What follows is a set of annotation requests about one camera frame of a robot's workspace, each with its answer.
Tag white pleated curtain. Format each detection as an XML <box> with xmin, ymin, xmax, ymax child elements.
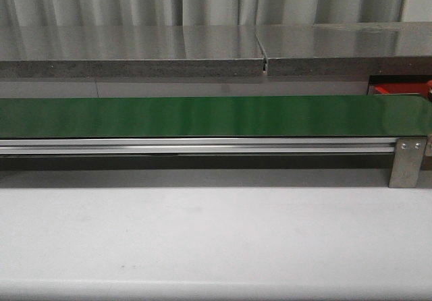
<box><xmin>1</xmin><ymin>0</ymin><xmax>404</xmax><ymax>26</ymax></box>

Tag steel conveyor support bracket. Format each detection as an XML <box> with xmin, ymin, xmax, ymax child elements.
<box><xmin>389</xmin><ymin>137</ymin><xmax>427</xmax><ymax>188</ymax></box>

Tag grey stone counter slab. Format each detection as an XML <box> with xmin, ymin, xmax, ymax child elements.
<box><xmin>1</xmin><ymin>26</ymin><xmax>264</xmax><ymax>78</ymax></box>

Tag aluminium conveyor frame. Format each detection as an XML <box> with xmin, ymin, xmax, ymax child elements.
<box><xmin>1</xmin><ymin>137</ymin><xmax>431</xmax><ymax>157</ymax></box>

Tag red plastic tray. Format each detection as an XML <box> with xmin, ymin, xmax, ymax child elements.
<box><xmin>373</xmin><ymin>81</ymin><xmax>428</xmax><ymax>99</ymax></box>

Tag green conveyor belt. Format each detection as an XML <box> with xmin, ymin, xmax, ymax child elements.
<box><xmin>1</xmin><ymin>94</ymin><xmax>431</xmax><ymax>139</ymax></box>

